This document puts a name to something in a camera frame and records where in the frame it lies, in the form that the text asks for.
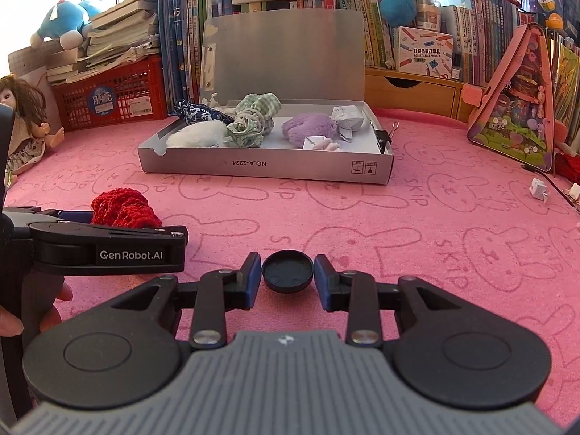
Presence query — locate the brown haired baby doll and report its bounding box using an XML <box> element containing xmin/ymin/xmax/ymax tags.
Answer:
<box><xmin>0</xmin><ymin>75</ymin><xmax>65</xmax><ymax>176</ymax></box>

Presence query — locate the pink toy house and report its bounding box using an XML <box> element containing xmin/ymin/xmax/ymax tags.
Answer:
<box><xmin>462</xmin><ymin>22</ymin><xmax>558</xmax><ymax>176</ymax></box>

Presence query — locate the shiny yellow plastic folder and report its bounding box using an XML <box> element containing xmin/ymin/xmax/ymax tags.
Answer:
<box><xmin>550</xmin><ymin>32</ymin><xmax>580</xmax><ymax>146</ymax></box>

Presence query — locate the white label printer box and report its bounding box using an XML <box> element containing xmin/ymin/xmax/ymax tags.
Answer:
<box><xmin>393</xmin><ymin>26</ymin><xmax>455</xmax><ymax>83</ymax></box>

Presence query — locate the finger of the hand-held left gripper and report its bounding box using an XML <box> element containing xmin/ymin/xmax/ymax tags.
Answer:
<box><xmin>41</xmin><ymin>210</ymin><xmax>92</xmax><ymax>225</ymax></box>
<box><xmin>31</xmin><ymin>223</ymin><xmax>189</xmax><ymax>242</ymax></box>

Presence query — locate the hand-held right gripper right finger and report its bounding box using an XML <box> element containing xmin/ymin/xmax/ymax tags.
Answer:
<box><xmin>314</xmin><ymin>254</ymin><xmax>467</xmax><ymax>349</ymax></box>

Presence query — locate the red woven item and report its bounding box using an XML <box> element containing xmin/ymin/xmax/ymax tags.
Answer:
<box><xmin>555</xmin><ymin>151</ymin><xmax>580</xmax><ymax>178</ymax></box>

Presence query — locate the small clear container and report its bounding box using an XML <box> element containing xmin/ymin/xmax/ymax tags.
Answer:
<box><xmin>416</xmin><ymin>0</ymin><xmax>442</xmax><ymax>31</ymax></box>

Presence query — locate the black round lid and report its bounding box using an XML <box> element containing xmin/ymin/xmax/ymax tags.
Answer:
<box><xmin>262</xmin><ymin>250</ymin><xmax>315</xmax><ymax>294</ymax></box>

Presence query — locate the red crocheted scrunchie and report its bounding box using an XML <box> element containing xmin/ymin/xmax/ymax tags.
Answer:
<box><xmin>91</xmin><ymin>187</ymin><xmax>163</xmax><ymax>228</ymax></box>

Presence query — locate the white tissue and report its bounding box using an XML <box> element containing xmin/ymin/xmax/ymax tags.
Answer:
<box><xmin>202</xmin><ymin>93</ymin><xmax>239</xmax><ymax>119</ymax></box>

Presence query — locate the blue patterned cloth pouch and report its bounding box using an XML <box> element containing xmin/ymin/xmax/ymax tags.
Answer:
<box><xmin>173</xmin><ymin>99</ymin><xmax>228</xmax><ymax>126</ymax></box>

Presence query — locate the person's left hand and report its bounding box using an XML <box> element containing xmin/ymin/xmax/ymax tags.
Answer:
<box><xmin>0</xmin><ymin>283</ymin><xmax>73</xmax><ymax>337</ymax></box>

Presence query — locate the row of tall textbooks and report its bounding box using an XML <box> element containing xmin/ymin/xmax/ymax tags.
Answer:
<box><xmin>442</xmin><ymin>0</ymin><xmax>536</xmax><ymax>88</ymax></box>

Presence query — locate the blue cat plush toy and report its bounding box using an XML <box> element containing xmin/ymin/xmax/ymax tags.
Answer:
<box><xmin>31</xmin><ymin>0</ymin><xmax>103</xmax><ymax>50</ymax></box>

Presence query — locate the wooden drawer organizer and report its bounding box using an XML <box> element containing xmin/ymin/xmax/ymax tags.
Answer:
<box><xmin>364</xmin><ymin>68</ymin><xmax>473</xmax><ymax>121</ymax></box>

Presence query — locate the purple fluffy heart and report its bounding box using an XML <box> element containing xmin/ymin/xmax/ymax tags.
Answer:
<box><xmin>281</xmin><ymin>113</ymin><xmax>339</xmax><ymax>150</ymax></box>

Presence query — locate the small white pink packet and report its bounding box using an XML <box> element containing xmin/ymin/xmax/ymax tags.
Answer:
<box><xmin>303</xmin><ymin>136</ymin><xmax>341</xmax><ymax>152</ymax></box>

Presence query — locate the white fluffy plush toy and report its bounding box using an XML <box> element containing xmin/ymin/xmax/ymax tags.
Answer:
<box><xmin>165</xmin><ymin>119</ymin><xmax>230</xmax><ymax>149</ymax></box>

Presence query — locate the grey cardboard box with lid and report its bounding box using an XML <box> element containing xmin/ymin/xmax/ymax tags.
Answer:
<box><xmin>137</xmin><ymin>9</ymin><xmax>395</xmax><ymax>186</ymax></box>

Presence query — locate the row of blue thin books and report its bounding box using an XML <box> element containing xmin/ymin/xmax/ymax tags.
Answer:
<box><xmin>158</xmin><ymin>0</ymin><xmax>203</xmax><ymax>110</ymax></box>

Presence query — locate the white grid panel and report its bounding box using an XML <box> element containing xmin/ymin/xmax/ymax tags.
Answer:
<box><xmin>8</xmin><ymin>45</ymin><xmax>51</xmax><ymax>83</ymax></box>

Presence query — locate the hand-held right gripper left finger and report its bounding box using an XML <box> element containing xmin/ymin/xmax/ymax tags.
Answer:
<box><xmin>106</xmin><ymin>252</ymin><xmax>262</xmax><ymax>349</ymax></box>

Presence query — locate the black binder clip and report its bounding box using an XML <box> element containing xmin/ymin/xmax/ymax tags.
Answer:
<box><xmin>374</xmin><ymin>121</ymin><xmax>401</xmax><ymax>156</ymax></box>

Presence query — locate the row of colourful picture books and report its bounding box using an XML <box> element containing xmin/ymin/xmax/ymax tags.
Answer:
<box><xmin>231</xmin><ymin>0</ymin><xmax>396</xmax><ymax>70</ymax></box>

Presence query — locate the green checked scrunchie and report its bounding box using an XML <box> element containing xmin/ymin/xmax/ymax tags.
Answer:
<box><xmin>225</xmin><ymin>93</ymin><xmax>281</xmax><ymax>149</ymax></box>

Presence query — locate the pink rabbit printed blanket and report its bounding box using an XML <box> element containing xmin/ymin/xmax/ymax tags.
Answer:
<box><xmin>0</xmin><ymin>108</ymin><xmax>580</xmax><ymax>420</ymax></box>

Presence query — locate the stack of books and papers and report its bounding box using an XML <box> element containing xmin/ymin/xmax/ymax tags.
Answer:
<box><xmin>45</xmin><ymin>0</ymin><xmax>162</xmax><ymax>85</ymax></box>

